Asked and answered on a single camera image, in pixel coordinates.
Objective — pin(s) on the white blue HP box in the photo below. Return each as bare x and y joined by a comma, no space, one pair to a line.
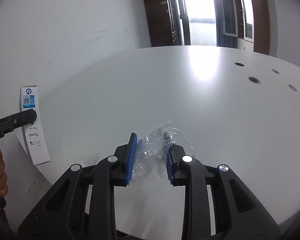
33,135

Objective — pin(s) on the white wall power socket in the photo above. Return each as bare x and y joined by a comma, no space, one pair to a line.
34,187

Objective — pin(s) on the clear plastic wrap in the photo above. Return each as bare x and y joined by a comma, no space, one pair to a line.
151,152

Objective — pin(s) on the brown cabinet with glass door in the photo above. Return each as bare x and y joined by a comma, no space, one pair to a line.
254,26

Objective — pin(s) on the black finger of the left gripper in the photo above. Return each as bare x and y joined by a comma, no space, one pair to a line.
12,122

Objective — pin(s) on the dark brown door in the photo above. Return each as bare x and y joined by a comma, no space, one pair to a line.
163,22

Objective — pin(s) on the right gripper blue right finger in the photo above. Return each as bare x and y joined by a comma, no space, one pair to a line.
175,155

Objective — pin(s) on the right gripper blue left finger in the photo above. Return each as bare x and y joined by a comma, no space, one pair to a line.
122,173

